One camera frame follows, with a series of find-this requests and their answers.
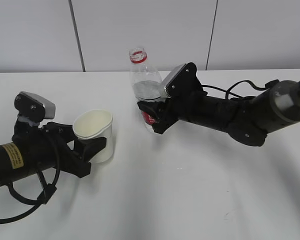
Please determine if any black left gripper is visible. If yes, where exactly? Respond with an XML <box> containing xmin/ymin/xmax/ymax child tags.
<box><xmin>12</xmin><ymin>120</ymin><xmax>107</xmax><ymax>178</ymax></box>

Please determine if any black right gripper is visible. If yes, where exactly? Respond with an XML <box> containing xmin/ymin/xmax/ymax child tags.
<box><xmin>137</xmin><ymin>91</ymin><xmax>210</xmax><ymax>135</ymax></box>

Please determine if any clear Nongfu Spring water bottle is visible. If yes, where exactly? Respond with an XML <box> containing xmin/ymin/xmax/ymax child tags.
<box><xmin>128</xmin><ymin>46</ymin><xmax>166</xmax><ymax>133</ymax></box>

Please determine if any white paper cup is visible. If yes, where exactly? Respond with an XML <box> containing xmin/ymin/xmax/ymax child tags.
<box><xmin>72</xmin><ymin>109</ymin><xmax>114</xmax><ymax>163</ymax></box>

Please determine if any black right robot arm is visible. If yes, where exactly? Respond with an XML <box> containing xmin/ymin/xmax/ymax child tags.
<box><xmin>137</xmin><ymin>73</ymin><xmax>300</xmax><ymax>147</ymax></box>

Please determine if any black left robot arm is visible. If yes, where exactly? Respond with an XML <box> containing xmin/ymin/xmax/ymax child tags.
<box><xmin>0</xmin><ymin>121</ymin><xmax>107</xmax><ymax>187</ymax></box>

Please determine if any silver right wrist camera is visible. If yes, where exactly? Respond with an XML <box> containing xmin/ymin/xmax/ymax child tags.
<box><xmin>158</xmin><ymin>62</ymin><xmax>203</xmax><ymax>98</ymax></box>

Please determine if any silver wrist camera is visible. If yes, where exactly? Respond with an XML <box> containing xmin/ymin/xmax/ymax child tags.
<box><xmin>14</xmin><ymin>91</ymin><xmax>56</xmax><ymax>123</ymax></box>
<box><xmin>158</xmin><ymin>62</ymin><xmax>203</xmax><ymax>98</ymax></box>

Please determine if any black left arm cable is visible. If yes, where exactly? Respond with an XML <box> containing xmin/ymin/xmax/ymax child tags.
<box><xmin>0</xmin><ymin>129</ymin><xmax>61</xmax><ymax>225</ymax></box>

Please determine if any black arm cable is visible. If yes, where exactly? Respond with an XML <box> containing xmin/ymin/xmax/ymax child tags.
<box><xmin>0</xmin><ymin>129</ymin><xmax>61</xmax><ymax>225</ymax></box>
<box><xmin>202</xmin><ymin>79</ymin><xmax>281</xmax><ymax>101</ymax></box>

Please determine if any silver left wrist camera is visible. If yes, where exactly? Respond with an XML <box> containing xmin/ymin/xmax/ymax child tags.
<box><xmin>14</xmin><ymin>91</ymin><xmax>56</xmax><ymax>123</ymax></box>

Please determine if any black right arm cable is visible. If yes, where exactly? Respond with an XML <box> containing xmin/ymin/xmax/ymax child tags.
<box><xmin>202</xmin><ymin>79</ymin><xmax>281</xmax><ymax>101</ymax></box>

